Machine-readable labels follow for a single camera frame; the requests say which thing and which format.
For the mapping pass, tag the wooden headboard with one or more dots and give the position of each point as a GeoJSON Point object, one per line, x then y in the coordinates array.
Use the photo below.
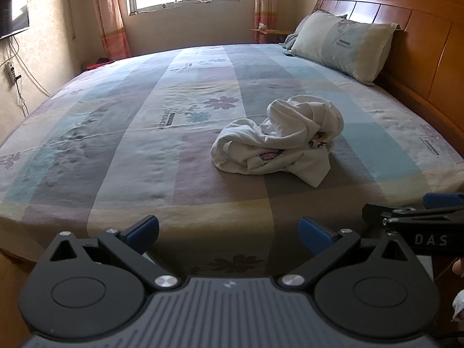
{"type": "Point", "coordinates": [417, 18]}

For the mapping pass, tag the striped curtain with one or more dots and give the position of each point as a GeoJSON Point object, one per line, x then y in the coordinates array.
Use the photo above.
{"type": "Point", "coordinates": [108, 14]}
{"type": "Point", "coordinates": [266, 0]}

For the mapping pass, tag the wall television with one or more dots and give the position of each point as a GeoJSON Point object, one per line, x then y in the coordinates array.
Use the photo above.
{"type": "Point", "coordinates": [12, 14]}

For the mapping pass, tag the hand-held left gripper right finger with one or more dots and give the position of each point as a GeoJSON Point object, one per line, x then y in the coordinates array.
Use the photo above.
{"type": "Point", "coordinates": [312, 235]}

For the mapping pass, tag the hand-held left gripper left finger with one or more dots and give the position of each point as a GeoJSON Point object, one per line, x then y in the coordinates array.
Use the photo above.
{"type": "Point", "coordinates": [143, 232]}

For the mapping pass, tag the red object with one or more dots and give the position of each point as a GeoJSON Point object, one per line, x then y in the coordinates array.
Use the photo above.
{"type": "Point", "coordinates": [96, 65]}

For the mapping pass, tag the white printed t-shirt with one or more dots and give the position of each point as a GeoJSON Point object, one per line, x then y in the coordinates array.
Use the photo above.
{"type": "Point", "coordinates": [282, 141]}

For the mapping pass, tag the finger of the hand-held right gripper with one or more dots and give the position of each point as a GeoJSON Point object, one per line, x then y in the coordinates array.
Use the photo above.
{"type": "Point", "coordinates": [377, 213]}
{"type": "Point", "coordinates": [444, 201]}

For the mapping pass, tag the person's right hand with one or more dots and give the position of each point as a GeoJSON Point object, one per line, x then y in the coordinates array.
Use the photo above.
{"type": "Point", "coordinates": [459, 266]}

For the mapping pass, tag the power strip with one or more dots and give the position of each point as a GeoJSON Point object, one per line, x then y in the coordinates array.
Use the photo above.
{"type": "Point", "coordinates": [11, 74]}

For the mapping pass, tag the wooden nightstand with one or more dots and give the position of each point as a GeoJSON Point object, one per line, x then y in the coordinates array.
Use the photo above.
{"type": "Point", "coordinates": [272, 32]}

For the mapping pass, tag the pale green pillow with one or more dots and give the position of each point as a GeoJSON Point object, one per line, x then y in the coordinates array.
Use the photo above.
{"type": "Point", "coordinates": [340, 45]}

